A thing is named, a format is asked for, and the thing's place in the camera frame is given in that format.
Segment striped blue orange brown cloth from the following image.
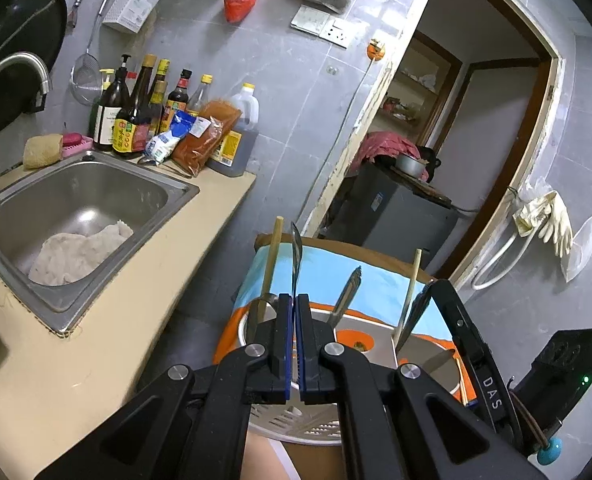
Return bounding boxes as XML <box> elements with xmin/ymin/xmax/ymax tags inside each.
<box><xmin>213</xmin><ymin>232</ymin><xmax>479</xmax><ymax>411</ymax></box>

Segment metal strainer ladle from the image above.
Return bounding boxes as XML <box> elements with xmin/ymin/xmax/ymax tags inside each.
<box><xmin>70</xmin><ymin>0</ymin><xmax>122</xmax><ymax>106</ymax></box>

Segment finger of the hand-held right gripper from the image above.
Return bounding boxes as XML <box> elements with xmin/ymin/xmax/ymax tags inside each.
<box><xmin>398</xmin><ymin>279</ymin><xmax>486</xmax><ymax>366</ymax></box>

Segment white plastic utensil holder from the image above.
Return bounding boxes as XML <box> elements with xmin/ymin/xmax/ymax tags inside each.
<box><xmin>223</xmin><ymin>305</ymin><xmax>476</xmax><ymax>447</ymax></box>

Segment yellow sponge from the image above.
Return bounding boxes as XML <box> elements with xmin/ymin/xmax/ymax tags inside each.
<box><xmin>22</xmin><ymin>134</ymin><xmax>64</xmax><ymax>170</ymax></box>

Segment wooden handle utensil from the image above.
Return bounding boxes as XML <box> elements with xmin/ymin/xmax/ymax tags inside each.
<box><xmin>258</xmin><ymin>216</ymin><xmax>284</xmax><ymax>323</ymax></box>

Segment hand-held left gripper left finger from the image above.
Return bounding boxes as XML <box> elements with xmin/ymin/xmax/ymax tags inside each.
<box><xmin>36</xmin><ymin>294</ymin><xmax>293</xmax><ymax>480</ymax></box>

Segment black bag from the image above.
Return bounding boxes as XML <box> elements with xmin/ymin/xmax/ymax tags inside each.
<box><xmin>416</xmin><ymin>146</ymin><xmax>441</xmax><ymax>181</ymax></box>

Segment grey cabinet with pot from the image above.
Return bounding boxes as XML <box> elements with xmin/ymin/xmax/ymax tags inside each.
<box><xmin>321</xmin><ymin>162</ymin><xmax>459</xmax><ymax>271</ymax></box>

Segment large oil jug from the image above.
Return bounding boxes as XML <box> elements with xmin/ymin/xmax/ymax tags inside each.
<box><xmin>207</xmin><ymin>82</ymin><xmax>261</xmax><ymax>178</ymax></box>

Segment pink soap dish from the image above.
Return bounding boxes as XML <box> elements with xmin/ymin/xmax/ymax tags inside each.
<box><xmin>61</xmin><ymin>131</ymin><xmax>94</xmax><ymax>158</ymax></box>

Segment orange seasoning packet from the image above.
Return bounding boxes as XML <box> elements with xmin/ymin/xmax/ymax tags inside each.
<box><xmin>171</xmin><ymin>99</ymin><xmax>241</xmax><ymax>178</ymax></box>

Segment beige kitchen counter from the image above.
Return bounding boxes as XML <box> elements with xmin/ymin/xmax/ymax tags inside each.
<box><xmin>0</xmin><ymin>150</ymin><xmax>257</xmax><ymax>480</ymax></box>

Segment wooden chopstick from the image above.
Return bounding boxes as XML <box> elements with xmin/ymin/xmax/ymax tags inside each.
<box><xmin>393</xmin><ymin>249</ymin><xmax>423</xmax><ymax>351</ymax></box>
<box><xmin>454</xmin><ymin>352</ymin><xmax>466</xmax><ymax>401</ymax></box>

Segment wall switch plate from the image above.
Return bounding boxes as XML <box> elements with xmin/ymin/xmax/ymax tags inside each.
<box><xmin>290</xmin><ymin>5</ymin><xmax>334</xmax><ymax>36</ymax></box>

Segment pink cloth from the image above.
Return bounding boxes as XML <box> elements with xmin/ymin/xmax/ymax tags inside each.
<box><xmin>351</xmin><ymin>131</ymin><xmax>421</xmax><ymax>171</ymax></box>

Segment dark power cable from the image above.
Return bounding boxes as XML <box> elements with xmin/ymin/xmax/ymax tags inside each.
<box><xmin>298</xmin><ymin>59</ymin><xmax>377</xmax><ymax>223</ymax></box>

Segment steel sink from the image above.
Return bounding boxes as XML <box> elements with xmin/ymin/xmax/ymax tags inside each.
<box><xmin>0</xmin><ymin>149</ymin><xmax>201</xmax><ymax>333</ymax></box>

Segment wooden door frame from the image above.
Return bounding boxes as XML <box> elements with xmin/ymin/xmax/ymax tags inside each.
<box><xmin>306</xmin><ymin>0</ymin><xmax>561</xmax><ymax>291</ymax></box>

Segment white cloth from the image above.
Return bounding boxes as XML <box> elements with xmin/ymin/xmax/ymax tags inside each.
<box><xmin>28</xmin><ymin>220</ymin><xmax>134</xmax><ymax>287</ymax></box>

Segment cream rubber gloves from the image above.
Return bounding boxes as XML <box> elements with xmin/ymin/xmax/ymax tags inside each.
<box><xmin>513</xmin><ymin>190</ymin><xmax>574</xmax><ymax>258</ymax></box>

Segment white wall socket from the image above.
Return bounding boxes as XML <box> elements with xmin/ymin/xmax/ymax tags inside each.
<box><xmin>321</xmin><ymin>17</ymin><xmax>361</xmax><ymax>50</ymax></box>

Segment translucent plastic bag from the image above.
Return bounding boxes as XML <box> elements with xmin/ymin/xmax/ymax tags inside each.
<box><xmin>560</xmin><ymin>200</ymin><xmax>592</xmax><ymax>283</ymax></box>

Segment white hose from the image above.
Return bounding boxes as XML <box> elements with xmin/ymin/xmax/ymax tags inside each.
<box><xmin>470</xmin><ymin>227</ymin><xmax>541</xmax><ymax>291</ymax></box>

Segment wooden shelf unit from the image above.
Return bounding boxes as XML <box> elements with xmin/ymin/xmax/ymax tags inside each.
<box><xmin>376</xmin><ymin>30</ymin><xmax>464</xmax><ymax>146</ymax></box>

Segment row of sauce bottles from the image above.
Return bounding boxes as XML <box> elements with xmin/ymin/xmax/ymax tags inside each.
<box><xmin>88</xmin><ymin>54</ymin><xmax>214</xmax><ymax>160</ymax></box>

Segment white wall box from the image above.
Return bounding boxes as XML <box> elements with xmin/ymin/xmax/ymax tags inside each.
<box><xmin>102</xmin><ymin>0</ymin><xmax>163</xmax><ymax>36</ymax></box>

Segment white blue packet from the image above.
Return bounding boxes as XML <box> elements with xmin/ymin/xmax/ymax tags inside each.
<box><xmin>145</xmin><ymin>110</ymin><xmax>197</xmax><ymax>163</ymax></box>

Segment metal pot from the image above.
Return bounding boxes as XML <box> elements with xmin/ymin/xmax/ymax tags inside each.
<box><xmin>395</xmin><ymin>154</ymin><xmax>424</xmax><ymax>177</ymax></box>

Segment black wok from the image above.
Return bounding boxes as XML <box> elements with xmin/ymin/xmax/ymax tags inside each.
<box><xmin>0</xmin><ymin>0</ymin><xmax>82</xmax><ymax>141</ymax></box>

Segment metal faucet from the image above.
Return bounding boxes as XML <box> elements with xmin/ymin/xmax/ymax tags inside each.
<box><xmin>0</xmin><ymin>51</ymin><xmax>52</xmax><ymax>221</ymax></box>

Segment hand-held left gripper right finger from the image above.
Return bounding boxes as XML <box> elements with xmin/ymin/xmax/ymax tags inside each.
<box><xmin>297</xmin><ymin>294</ymin><xmax>541</xmax><ymax>480</ymax></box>

